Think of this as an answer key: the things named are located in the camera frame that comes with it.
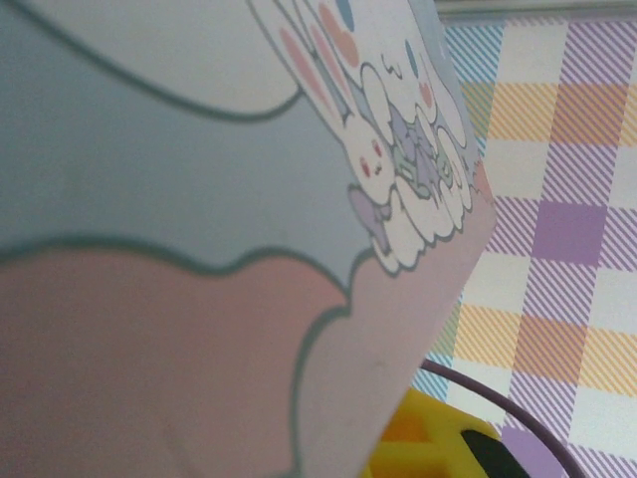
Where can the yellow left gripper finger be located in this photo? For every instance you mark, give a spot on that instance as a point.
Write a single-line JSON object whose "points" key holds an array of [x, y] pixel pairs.
{"points": [[428, 448]]}

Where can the aluminium right corner post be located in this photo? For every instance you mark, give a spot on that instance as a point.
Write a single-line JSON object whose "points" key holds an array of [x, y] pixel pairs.
{"points": [[547, 9]]}

